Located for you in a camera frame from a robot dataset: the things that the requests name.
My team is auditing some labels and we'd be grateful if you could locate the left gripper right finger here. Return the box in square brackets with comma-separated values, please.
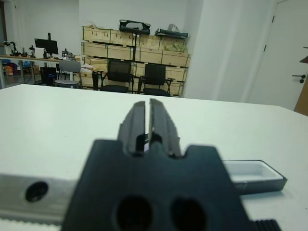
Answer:
[148, 98, 182, 159]

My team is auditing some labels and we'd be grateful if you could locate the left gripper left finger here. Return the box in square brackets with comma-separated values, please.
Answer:
[117, 101, 147, 156]

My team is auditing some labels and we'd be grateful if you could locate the black box base white-lined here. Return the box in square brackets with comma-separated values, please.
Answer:
[222, 158, 288, 194]

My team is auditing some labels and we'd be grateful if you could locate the wooden shipping crate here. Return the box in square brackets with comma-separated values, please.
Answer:
[82, 26, 112, 43]
[168, 80, 185, 96]
[139, 47, 164, 63]
[160, 37, 186, 52]
[83, 56, 108, 66]
[110, 29, 141, 47]
[80, 42, 108, 58]
[165, 66, 189, 82]
[162, 50, 191, 68]
[139, 35, 161, 50]
[107, 45, 136, 61]

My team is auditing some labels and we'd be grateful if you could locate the black mesh chair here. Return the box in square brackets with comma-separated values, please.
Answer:
[139, 63, 175, 97]
[92, 59, 134, 93]

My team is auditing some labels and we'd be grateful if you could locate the gray office chair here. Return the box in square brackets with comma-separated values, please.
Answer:
[54, 60, 83, 89]

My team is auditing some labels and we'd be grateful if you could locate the black stand pole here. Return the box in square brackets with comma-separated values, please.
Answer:
[131, 31, 141, 94]

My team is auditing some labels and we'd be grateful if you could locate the flat black tray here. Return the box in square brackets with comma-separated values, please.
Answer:
[154, 27, 190, 39]

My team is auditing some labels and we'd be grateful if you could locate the black computer tower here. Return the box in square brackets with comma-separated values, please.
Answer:
[39, 66, 58, 85]

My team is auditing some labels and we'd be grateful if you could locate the black case with clear window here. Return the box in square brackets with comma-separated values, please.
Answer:
[119, 19, 152, 32]

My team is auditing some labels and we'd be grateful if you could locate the black computer monitor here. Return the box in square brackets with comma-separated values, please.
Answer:
[34, 38, 59, 55]

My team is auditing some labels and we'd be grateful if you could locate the wooden top desk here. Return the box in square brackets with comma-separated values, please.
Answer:
[0, 54, 61, 85]

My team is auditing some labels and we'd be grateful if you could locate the brown wooden board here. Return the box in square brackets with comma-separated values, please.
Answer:
[294, 55, 308, 114]

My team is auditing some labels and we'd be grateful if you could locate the white door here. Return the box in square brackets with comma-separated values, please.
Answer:
[250, 0, 308, 112]

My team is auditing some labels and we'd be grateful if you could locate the black door handle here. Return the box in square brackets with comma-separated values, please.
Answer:
[292, 74, 307, 84]

